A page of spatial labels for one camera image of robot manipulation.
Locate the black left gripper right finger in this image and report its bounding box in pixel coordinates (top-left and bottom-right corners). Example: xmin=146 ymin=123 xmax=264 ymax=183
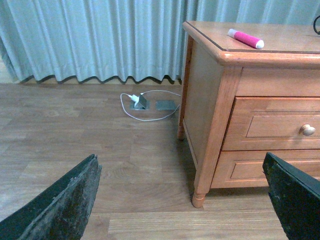
xmin=262 ymin=152 xmax=320 ymax=240

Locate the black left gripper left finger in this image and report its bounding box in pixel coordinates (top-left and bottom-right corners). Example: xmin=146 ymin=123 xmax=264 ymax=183
xmin=0 ymin=154 xmax=102 ymax=240

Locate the wooden drawer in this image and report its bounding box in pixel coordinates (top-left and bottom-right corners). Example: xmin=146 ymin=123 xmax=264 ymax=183
xmin=211 ymin=150 xmax=320 ymax=189
xmin=222 ymin=97 xmax=320 ymax=151

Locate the pink marker with clear cap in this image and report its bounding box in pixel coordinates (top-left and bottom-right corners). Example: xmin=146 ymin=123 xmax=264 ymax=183
xmin=227 ymin=28 xmax=265 ymax=50

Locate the round wooden drawer knob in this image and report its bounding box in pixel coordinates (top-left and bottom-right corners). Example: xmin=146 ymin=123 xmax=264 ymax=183
xmin=299 ymin=124 xmax=316 ymax=137

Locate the wooden nightstand cabinet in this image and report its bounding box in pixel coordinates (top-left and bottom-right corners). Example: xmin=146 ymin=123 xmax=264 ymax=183
xmin=177 ymin=21 xmax=320 ymax=208

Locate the open metal floor socket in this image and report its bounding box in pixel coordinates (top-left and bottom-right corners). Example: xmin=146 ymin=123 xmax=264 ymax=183
xmin=129 ymin=94 xmax=150 ymax=110

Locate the white charger plug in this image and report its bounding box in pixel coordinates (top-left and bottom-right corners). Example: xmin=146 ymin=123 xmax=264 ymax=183
xmin=128 ymin=94 xmax=139 ymax=103

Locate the closed metal floor socket cover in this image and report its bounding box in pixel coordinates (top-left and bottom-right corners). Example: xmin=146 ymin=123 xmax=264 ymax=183
xmin=155 ymin=100 xmax=176 ymax=111

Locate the light green curtain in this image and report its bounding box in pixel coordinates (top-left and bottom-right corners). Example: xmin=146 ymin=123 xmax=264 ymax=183
xmin=0 ymin=0 xmax=320 ymax=83

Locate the white charger cable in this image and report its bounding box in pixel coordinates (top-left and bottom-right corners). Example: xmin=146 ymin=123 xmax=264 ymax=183
xmin=120 ymin=90 xmax=182 ymax=122

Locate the black cable on cabinet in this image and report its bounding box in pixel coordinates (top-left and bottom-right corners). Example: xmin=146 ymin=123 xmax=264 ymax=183
xmin=312 ymin=15 xmax=320 ymax=35

